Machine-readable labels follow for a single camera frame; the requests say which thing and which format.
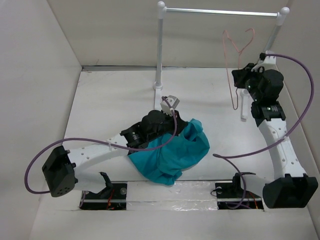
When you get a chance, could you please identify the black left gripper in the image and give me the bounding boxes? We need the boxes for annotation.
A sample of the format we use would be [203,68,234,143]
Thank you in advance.
[147,108,187,142]

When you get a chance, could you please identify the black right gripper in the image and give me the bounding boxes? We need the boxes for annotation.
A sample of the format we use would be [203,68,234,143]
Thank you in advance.
[231,62,265,102]

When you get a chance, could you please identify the teal t shirt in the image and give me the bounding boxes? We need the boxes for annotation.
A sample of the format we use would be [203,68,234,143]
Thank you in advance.
[128,118,210,186]

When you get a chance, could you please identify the pink wire hanger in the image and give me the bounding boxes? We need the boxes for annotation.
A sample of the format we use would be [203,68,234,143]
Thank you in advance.
[222,28,255,111]

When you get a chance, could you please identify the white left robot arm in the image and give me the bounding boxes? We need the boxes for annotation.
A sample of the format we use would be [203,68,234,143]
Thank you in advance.
[42,110,188,199]

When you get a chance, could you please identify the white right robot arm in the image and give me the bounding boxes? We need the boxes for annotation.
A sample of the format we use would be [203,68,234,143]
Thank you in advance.
[231,63,319,209]

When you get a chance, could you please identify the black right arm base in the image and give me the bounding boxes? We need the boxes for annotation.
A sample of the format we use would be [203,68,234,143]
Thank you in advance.
[210,173,264,210]

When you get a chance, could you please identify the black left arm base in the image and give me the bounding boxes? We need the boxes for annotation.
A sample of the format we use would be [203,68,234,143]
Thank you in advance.
[78,172,128,211]

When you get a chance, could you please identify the white clothes rack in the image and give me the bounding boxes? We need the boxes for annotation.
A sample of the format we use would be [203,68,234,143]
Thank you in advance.
[153,0,290,110]

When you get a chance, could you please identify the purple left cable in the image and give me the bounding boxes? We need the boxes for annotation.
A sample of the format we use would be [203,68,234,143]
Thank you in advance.
[24,95,180,208]

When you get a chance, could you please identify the purple cable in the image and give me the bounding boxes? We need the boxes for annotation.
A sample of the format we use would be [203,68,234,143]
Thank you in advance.
[24,95,180,208]
[212,52,315,210]

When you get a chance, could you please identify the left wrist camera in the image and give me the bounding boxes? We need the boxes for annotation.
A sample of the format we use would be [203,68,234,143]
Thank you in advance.
[160,95,180,116]

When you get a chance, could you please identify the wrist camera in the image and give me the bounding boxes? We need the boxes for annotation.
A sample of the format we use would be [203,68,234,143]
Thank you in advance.
[251,50,276,72]
[160,95,180,116]

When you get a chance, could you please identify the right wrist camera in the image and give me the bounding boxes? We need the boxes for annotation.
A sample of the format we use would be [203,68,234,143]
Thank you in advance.
[251,50,276,72]

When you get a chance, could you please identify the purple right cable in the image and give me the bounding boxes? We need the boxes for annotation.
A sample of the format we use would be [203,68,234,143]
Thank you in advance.
[212,52,315,210]

